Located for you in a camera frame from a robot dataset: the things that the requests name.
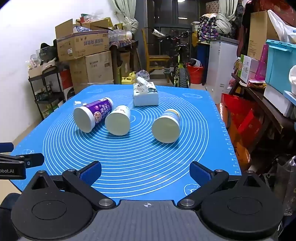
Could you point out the white plastic bag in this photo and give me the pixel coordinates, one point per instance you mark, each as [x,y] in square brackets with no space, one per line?
[281,27]

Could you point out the white flat box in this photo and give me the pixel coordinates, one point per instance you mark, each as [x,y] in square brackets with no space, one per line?
[276,99]

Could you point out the grey white cloth bundle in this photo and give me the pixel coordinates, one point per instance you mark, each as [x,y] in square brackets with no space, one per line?
[223,23]

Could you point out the floral fabric bag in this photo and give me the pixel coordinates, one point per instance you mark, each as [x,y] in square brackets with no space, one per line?
[208,27]

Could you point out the green white carton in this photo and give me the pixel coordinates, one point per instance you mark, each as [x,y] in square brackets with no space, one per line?
[246,68]

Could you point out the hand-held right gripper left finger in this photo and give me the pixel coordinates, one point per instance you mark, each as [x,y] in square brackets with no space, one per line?
[90,172]

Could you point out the yellow blue label paper cup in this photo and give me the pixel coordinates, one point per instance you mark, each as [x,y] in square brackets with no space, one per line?
[165,128]

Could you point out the red gift boxes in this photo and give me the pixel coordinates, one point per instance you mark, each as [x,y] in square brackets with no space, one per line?
[240,120]

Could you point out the dark wooden side table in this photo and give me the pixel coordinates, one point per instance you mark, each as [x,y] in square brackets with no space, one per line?
[270,111]

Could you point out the small brown table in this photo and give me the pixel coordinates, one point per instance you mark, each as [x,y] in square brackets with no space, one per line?
[122,55]

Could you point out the yellow oil jug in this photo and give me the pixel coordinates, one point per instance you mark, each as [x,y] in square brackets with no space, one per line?
[128,78]

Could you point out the pink package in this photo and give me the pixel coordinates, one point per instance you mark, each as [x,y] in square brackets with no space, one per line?
[262,62]

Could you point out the black metal shelf rack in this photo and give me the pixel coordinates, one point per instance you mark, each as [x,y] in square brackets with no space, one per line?
[46,92]

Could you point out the red plastic bucket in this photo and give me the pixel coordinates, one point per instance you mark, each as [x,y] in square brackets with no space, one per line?
[195,74]

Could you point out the plain white paper cup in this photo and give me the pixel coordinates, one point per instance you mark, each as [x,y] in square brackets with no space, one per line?
[117,122]

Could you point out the large open cardboard box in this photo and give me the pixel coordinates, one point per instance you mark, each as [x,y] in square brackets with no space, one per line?
[81,46]

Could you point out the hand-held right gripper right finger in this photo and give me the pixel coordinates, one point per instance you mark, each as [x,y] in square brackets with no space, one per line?
[199,173]

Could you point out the black green bicycle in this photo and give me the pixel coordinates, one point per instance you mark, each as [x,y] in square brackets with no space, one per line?
[181,71]

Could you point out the blue silicone baking mat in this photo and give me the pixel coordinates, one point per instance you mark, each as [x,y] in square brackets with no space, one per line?
[138,153]

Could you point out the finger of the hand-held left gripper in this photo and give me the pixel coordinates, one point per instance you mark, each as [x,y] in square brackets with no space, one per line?
[6,147]
[34,160]

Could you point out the light blue storage bin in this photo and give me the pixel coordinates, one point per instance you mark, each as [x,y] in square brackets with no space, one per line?
[277,64]

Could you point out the wooden chair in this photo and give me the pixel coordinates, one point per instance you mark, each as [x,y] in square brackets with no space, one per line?
[156,59]

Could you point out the tall cardboard box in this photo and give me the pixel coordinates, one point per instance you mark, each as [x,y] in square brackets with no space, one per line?
[259,34]

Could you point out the white chest freezer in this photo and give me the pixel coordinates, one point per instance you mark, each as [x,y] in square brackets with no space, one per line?
[219,67]

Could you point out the pack of water bottles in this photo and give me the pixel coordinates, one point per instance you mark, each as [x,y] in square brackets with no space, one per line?
[118,35]

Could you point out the pale green curtain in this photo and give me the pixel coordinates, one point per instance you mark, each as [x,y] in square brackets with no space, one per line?
[126,14]

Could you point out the black bag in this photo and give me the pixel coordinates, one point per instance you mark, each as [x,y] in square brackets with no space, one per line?
[47,52]

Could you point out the brown cardboard box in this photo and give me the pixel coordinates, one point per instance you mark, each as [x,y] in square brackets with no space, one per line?
[92,68]

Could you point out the white tissue pack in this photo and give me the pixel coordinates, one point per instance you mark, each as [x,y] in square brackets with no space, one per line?
[146,97]

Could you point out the purple label paper cup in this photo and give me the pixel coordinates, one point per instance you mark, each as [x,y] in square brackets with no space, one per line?
[101,109]

